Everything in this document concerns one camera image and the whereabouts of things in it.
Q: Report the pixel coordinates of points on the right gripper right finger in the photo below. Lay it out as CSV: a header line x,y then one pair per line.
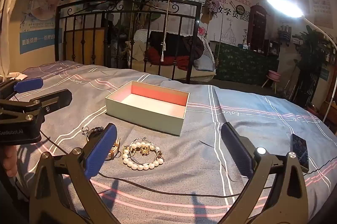
x,y
287,200

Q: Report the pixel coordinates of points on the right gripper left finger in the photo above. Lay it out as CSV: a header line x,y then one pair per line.
x,y
49,200

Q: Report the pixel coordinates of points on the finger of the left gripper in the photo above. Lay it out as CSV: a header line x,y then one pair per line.
x,y
29,116
11,87

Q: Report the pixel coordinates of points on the tan strap wristwatch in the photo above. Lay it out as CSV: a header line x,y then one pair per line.
x,y
114,150

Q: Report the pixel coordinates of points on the gold leaf brooch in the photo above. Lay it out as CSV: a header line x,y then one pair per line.
x,y
146,150

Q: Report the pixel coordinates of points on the person left hand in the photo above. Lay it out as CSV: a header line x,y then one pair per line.
x,y
9,160

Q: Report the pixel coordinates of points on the black smartphone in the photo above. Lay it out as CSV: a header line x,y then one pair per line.
x,y
299,147

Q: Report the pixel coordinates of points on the silver keyring charm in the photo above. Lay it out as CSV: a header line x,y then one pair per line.
x,y
86,131

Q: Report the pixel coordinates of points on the grey striped bedsheet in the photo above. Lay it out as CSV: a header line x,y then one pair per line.
x,y
198,181

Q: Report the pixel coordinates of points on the pink small stool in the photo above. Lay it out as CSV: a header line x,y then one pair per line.
x,y
274,77

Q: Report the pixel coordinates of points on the open pale green box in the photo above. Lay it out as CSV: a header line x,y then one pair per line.
x,y
154,107

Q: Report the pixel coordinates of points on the red cushion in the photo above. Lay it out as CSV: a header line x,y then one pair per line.
x,y
181,61

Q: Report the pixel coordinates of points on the green patterned counter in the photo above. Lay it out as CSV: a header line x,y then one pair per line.
x,y
243,66

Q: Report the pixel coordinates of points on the green potted plant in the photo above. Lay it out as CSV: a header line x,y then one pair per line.
x,y
313,53

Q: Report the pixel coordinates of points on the dark red phone booth cabinet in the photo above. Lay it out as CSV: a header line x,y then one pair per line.
x,y
257,27

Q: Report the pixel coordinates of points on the white floor lamp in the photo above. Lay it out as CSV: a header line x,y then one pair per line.
x,y
291,14

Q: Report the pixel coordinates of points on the black iron bed frame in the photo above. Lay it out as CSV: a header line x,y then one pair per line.
x,y
117,15

